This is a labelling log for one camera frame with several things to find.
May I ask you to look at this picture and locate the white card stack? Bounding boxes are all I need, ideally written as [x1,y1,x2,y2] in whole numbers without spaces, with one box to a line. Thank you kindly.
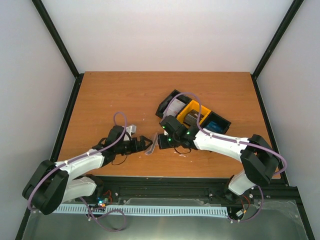
[166,98,186,117]

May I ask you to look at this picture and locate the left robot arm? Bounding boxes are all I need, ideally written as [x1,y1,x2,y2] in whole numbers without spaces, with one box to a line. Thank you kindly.
[22,124,153,215]

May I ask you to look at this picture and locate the black frame post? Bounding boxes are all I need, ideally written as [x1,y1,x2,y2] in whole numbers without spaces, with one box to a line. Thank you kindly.
[251,0,306,81]
[31,0,85,81]

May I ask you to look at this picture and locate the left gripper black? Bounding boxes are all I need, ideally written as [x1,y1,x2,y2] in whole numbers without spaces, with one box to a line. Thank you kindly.
[115,135,153,156]

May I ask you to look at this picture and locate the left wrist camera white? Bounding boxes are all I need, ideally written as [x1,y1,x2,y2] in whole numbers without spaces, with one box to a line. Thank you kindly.
[123,124,137,141]

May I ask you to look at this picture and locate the left black frame post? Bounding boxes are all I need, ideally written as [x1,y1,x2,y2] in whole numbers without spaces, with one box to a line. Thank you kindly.
[31,0,85,81]

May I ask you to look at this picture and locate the black bin left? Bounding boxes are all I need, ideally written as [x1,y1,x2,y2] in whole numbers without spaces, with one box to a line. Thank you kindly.
[155,89,192,119]

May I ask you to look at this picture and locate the pink card holder wallet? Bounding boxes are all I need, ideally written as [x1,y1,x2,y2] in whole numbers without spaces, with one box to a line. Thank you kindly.
[144,133,159,156]

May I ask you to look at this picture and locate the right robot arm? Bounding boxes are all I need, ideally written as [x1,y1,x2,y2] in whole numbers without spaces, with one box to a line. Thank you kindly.
[158,115,279,196]

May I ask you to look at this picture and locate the light blue cable duct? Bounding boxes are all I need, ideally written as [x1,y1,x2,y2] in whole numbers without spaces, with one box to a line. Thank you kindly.
[53,204,230,218]

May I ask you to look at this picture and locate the dark card stack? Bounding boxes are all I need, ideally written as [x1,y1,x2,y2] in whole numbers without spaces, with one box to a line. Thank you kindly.
[183,109,199,126]

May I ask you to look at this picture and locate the black aluminium rail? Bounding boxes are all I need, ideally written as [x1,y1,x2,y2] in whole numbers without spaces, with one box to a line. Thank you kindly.
[98,176,302,206]

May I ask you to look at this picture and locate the black bin right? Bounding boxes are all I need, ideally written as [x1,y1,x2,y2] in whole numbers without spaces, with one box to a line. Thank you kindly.
[200,111,231,135]

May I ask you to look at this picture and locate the right black frame post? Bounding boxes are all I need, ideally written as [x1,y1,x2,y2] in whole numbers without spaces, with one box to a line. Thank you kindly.
[251,0,306,81]

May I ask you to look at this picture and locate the grey connector plug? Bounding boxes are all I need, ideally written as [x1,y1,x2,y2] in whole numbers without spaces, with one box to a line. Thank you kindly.
[235,209,247,219]

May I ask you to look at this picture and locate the black bin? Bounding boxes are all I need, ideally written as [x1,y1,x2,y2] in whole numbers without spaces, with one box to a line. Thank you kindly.
[200,111,231,135]
[155,89,192,119]

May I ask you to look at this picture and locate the small electronics board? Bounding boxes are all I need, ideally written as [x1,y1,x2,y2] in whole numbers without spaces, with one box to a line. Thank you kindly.
[97,195,113,208]

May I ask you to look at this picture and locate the blue card stack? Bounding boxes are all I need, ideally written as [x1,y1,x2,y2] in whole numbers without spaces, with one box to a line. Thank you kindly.
[205,121,223,134]

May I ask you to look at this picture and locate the yellow bin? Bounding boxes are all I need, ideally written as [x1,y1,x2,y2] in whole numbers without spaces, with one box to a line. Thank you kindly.
[176,100,212,127]

